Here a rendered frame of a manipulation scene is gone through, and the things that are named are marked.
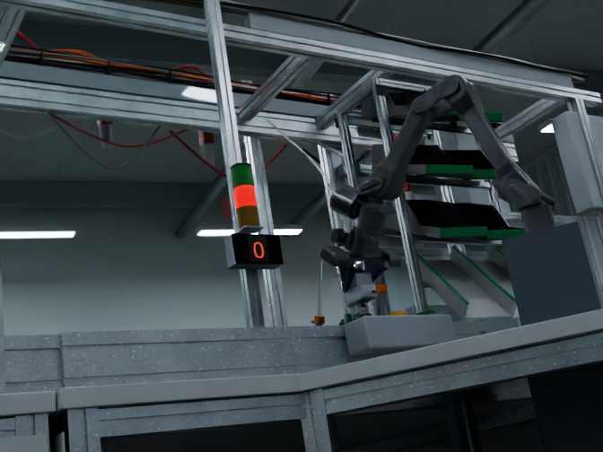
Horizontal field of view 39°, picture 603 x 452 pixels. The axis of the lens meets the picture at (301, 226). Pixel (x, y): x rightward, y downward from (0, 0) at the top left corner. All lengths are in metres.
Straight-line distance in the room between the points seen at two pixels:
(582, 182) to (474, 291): 1.51
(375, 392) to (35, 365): 0.54
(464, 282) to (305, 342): 0.65
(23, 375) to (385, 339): 0.63
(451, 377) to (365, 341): 0.23
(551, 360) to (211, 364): 0.55
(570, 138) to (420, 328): 2.05
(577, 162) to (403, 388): 2.24
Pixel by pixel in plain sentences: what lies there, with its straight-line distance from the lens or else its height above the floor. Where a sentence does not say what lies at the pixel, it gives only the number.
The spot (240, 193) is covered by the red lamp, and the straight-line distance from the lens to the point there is 1.94.
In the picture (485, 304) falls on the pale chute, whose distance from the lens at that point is 2.02.
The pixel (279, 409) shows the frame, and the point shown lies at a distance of 1.43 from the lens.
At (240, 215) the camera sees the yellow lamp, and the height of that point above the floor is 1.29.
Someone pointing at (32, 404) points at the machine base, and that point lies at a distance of 1.28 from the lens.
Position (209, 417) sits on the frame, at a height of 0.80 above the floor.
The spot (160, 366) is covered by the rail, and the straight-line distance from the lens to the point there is 1.42.
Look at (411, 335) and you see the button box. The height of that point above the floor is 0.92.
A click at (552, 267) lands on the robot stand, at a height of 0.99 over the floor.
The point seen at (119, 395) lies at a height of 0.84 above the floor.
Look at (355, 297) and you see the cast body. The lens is 1.86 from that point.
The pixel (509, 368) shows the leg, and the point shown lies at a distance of 1.37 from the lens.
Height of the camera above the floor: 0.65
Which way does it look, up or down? 18 degrees up
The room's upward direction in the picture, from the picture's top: 9 degrees counter-clockwise
